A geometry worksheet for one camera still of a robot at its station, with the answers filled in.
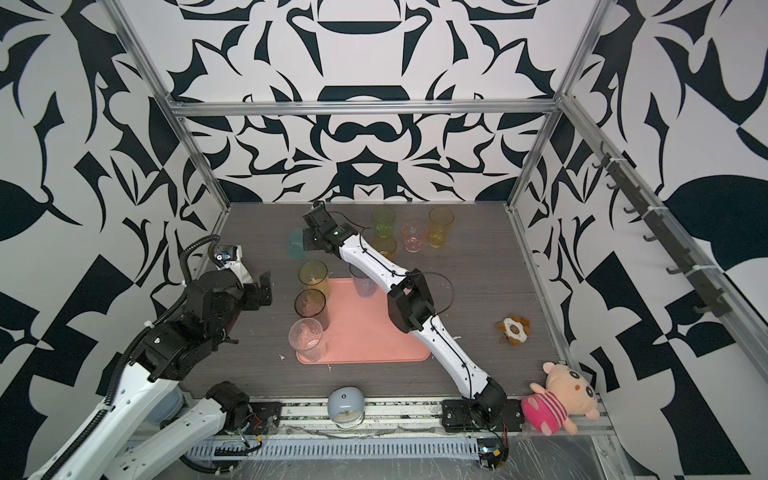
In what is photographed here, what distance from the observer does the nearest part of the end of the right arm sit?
743 mm

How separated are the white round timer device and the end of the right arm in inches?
12.9

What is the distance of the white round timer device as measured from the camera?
0.70 metres
